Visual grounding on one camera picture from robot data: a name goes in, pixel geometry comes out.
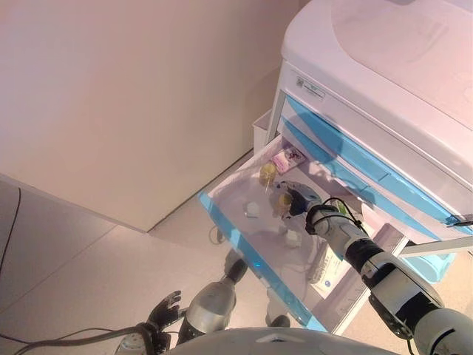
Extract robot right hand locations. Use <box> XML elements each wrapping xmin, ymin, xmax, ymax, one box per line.
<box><xmin>276</xmin><ymin>180</ymin><xmax>323</xmax><ymax>219</ymax></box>

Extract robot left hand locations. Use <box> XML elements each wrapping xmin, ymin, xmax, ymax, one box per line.
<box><xmin>146</xmin><ymin>290</ymin><xmax>188</xmax><ymax>333</ymax></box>

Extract clear pill organizer yellow pills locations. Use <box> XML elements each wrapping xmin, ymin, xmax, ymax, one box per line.
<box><xmin>271</xmin><ymin>190</ymin><xmax>295</xmax><ymax>223</ymax></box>

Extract blue fronted cart drawer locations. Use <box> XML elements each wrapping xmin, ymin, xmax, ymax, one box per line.
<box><xmin>198</xmin><ymin>132</ymin><xmax>409</xmax><ymax>332</ymax></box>

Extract pink medicine box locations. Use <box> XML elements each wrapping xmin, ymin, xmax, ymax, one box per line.
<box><xmin>271</xmin><ymin>146</ymin><xmax>306</xmax><ymax>175</ymax></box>

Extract yellow medicine bottle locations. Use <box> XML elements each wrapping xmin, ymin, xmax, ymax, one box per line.
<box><xmin>259</xmin><ymin>162</ymin><xmax>279</xmax><ymax>188</ymax></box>

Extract small white box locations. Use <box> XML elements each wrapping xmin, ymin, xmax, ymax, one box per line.
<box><xmin>283</xmin><ymin>229</ymin><xmax>302</xmax><ymax>248</ymax></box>

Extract small clear cup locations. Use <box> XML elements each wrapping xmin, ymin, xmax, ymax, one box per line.
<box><xmin>242</xmin><ymin>199</ymin><xmax>262</xmax><ymax>219</ymax></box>

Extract white box blue logo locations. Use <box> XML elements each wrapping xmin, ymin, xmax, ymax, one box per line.
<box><xmin>308</xmin><ymin>243</ymin><xmax>350</xmax><ymax>293</ymax></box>

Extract translucent white side bin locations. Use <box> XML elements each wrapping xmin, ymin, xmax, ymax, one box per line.
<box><xmin>252</xmin><ymin>109</ymin><xmax>276</xmax><ymax>151</ymax></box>

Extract grey robot torso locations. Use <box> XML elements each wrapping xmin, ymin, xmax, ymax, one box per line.
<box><xmin>171</xmin><ymin>326</ymin><xmax>374</xmax><ymax>355</ymax></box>

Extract white blue medical cart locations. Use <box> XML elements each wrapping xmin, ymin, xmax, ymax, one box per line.
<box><xmin>265</xmin><ymin>0</ymin><xmax>473</xmax><ymax>334</ymax></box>

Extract blue lidded waste bin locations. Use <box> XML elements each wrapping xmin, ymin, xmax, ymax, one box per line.
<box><xmin>401</xmin><ymin>243</ymin><xmax>456</xmax><ymax>284</ymax></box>

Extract thick black wrist cable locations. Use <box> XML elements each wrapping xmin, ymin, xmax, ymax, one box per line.
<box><xmin>0</xmin><ymin>322</ymin><xmax>156</xmax><ymax>355</ymax></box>

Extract thin white floor cord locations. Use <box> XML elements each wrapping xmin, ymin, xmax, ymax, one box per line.
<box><xmin>208</xmin><ymin>223</ymin><xmax>225</xmax><ymax>247</ymax></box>

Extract thin black floor cable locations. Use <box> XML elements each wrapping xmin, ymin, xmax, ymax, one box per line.
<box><xmin>0</xmin><ymin>186</ymin><xmax>22</xmax><ymax>269</ymax></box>

